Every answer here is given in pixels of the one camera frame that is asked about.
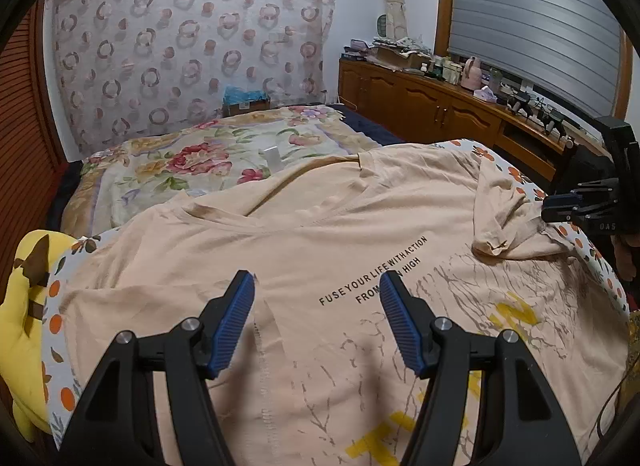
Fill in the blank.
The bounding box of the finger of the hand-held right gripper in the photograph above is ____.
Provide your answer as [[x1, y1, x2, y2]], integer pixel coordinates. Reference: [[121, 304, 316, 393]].
[[570, 180, 621, 195], [542, 193, 621, 227]]

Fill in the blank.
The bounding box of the pile of papers and boxes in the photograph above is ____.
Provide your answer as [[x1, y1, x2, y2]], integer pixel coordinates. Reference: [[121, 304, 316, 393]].
[[342, 36, 436, 71]]

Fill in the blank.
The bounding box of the floral quilt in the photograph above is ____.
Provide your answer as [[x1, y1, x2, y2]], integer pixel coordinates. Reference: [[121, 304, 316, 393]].
[[62, 104, 383, 239]]

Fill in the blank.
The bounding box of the yellow plush toy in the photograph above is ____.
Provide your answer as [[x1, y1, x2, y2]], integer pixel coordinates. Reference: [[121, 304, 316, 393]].
[[0, 230, 86, 442]]

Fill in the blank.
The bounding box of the wooden cabinet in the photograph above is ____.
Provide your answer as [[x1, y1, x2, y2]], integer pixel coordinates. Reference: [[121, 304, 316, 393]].
[[337, 58, 601, 181]]

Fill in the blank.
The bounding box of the small cardboard box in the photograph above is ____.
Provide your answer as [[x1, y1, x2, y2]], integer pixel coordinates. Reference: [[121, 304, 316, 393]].
[[222, 98, 271, 117]]

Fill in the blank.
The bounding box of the pink kettle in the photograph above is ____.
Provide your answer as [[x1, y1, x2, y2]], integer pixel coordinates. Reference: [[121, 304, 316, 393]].
[[462, 56, 483, 91]]

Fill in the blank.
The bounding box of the sheer circle pattern curtain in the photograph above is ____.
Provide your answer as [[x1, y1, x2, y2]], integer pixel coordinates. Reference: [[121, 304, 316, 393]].
[[47, 0, 336, 157]]

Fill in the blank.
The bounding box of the grey window blind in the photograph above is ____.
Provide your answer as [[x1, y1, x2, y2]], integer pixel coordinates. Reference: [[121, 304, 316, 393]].
[[447, 0, 626, 119]]

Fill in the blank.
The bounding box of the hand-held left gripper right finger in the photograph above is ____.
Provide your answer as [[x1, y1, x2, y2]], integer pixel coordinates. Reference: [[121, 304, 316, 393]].
[[379, 271, 583, 466]]

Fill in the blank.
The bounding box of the black cloth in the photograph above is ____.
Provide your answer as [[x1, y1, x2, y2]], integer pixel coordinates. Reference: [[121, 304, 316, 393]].
[[560, 146, 616, 197]]

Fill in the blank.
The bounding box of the orange fruit print bedsheet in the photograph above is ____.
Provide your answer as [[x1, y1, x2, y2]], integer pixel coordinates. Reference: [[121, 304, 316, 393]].
[[40, 138, 631, 466]]

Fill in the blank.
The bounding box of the black hand tool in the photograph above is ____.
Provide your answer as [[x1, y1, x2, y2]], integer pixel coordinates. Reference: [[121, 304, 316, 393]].
[[505, 90, 568, 139]]

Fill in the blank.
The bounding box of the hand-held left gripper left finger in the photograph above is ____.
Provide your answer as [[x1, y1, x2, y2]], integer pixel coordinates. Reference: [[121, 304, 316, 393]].
[[52, 270, 257, 466]]

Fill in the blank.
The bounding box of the group of small bottles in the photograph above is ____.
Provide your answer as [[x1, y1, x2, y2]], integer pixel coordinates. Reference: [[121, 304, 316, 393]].
[[425, 56, 463, 84]]

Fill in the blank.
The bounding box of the wooden louvered door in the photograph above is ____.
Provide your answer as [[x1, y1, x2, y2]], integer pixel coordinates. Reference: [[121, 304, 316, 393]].
[[0, 6, 66, 297]]

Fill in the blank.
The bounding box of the beige printed t-shirt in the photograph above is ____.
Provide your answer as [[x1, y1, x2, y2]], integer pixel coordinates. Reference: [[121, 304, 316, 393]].
[[60, 143, 628, 466]]

